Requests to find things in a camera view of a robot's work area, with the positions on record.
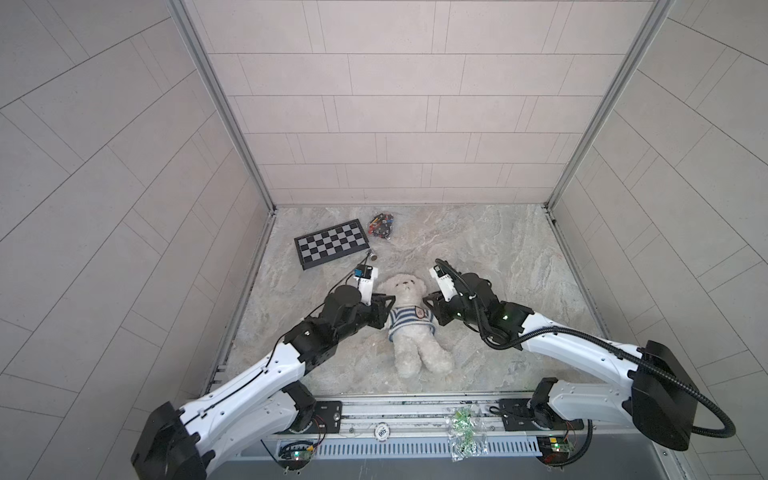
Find blue white striped shirt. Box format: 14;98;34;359
388;306;436;342

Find white teddy bear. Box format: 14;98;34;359
382;273;454;379

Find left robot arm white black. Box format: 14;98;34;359
130;285;396;479

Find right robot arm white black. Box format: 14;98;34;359
424;266;698;451

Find black white chessboard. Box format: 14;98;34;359
294;219;369;270

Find bag of colourful small pieces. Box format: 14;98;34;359
367;212;394;239

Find clear bag green parts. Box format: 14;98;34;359
446;407;489;462

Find left green circuit board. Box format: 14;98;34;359
277;440;317;473

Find green circuit board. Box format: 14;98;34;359
277;440;317;473
536;436;572;465

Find right green circuit board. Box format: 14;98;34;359
536;436;572;465

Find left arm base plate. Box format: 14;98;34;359
275;401;343;436

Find aluminium front rail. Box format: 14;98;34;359
167;391;667;443

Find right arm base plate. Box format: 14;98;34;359
488;399;585;431

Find black corrugated cable hose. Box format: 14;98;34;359
434;257;737;439

